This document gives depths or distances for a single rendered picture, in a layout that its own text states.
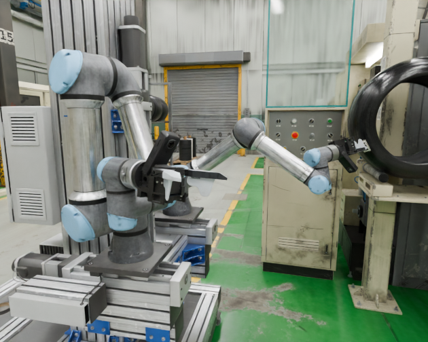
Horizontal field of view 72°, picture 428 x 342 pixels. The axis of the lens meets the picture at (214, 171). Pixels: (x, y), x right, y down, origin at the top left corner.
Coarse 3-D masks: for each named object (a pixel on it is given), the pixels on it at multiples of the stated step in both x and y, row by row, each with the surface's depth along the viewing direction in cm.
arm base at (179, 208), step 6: (180, 198) 144; (186, 198) 147; (174, 204) 144; (180, 204) 144; (186, 204) 146; (162, 210) 148; (168, 210) 144; (174, 210) 143; (180, 210) 144; (186, 210) 145
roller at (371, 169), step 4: (368, 164) 174; (364, 168) 176; (368, 168) 167; (372, 168) 161; (376, 168) 159; (368, 172) 167; (372, 172) 157; (376, 172) 151; (380, 172) 147; (376, 176) 149; (380, 176) 144; (384, 176) 144; (388, 176) 144; (380, 180) 145; (384, 180) 144
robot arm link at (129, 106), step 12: (120, 72) 86; (120, 84) 87; (132, 84) 89; (108, 96) 90; (120, 96) 88; (132, 96) 88; (120, 108) 89; (132, 108) 89; (132, 120) 88; (144, 120) 90; (132, 132) 88; (144, 132) 89; (132, 144) 88; (144, 144) 88; (132, 156) 89; (144, 156) 87; (156, 204) 85; (168, 204) 89
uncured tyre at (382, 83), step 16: (400, 64) 137; (416, 64) 133; (384, 80) 138; (400, 80) 135; (416, 80) 157; (368, 96) 141; (384, 96) 138; (352, 112) 153; (368, 112) 141; (352, 128) 151; (368, 128) 142; (368, 144) 143; (368, 160) 149; (384, 160) 142; (400, 160) 140; (416, 160) 162; (400, 176) 145; (416, 176) 142
